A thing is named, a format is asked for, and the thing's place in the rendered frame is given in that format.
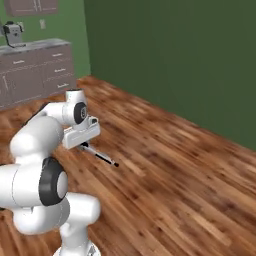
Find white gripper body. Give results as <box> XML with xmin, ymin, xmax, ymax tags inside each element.
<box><xmin>62</xmin><ymin>123</ymin><xmax>102</xmax><ymax>150</ymax></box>

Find grey base cupboard run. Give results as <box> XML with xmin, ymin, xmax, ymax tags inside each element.
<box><xmin>0</xmin><ymin>38</ymin><xmax>78</xmax><ymax>111</ymax></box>

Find grey wall cupboards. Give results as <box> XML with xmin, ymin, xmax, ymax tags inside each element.
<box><xmin>3</xmin><ymin>0</ymin><xmax>60</xmax><ymax>18</ymax></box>

